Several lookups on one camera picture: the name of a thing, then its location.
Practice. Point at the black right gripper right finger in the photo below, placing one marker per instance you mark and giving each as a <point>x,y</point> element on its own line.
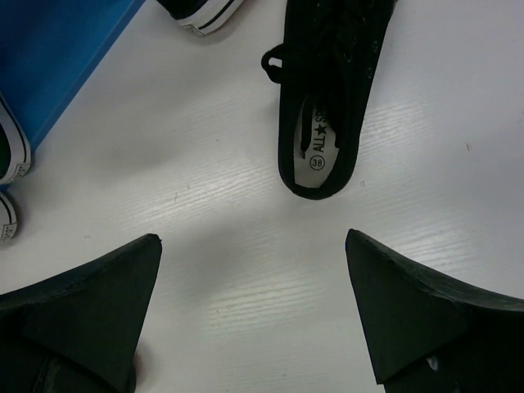
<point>428,332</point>

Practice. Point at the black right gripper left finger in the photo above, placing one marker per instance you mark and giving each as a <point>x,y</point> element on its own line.
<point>78,331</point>

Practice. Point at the black white-laced sneaker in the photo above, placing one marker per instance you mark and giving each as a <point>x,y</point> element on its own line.
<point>202,17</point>

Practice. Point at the all-black slip-on shoe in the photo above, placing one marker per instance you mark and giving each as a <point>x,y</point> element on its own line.
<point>325,68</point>

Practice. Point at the blue shoe shelf frame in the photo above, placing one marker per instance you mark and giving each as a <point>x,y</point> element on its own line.
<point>48,51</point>

